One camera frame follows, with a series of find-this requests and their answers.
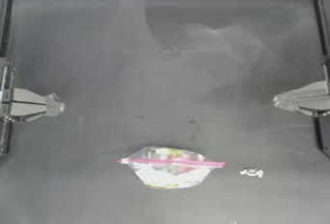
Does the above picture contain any white candy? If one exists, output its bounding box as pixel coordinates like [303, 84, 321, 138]
[238, 167, 266, 180]

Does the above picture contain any clear bag with pink zip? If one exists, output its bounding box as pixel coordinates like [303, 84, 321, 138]
[116, 145, 227, 190]

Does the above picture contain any black table frame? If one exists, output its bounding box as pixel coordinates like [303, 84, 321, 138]
[0, 0, 330, 158]

